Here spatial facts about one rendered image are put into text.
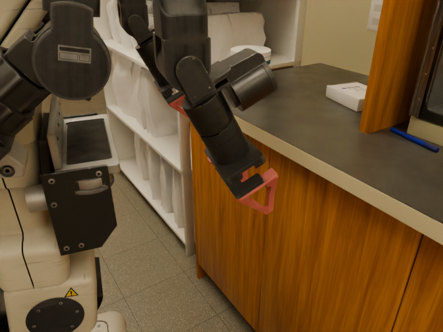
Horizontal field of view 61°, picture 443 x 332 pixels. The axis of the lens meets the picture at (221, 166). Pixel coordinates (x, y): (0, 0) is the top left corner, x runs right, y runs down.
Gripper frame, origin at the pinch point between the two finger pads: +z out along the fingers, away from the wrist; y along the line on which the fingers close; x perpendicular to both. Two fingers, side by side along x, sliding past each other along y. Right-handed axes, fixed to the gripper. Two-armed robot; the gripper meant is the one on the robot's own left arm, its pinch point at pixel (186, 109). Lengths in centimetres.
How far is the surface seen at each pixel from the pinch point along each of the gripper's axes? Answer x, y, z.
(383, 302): -13, -47, 44
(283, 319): 9, -18, 73
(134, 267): 60, 56, 81
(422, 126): -47, -25, 27
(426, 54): -53, -23, 10
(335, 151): -23.8, -24.8, 18.4
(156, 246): 48, 68, 88
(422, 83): -50, -24, 16
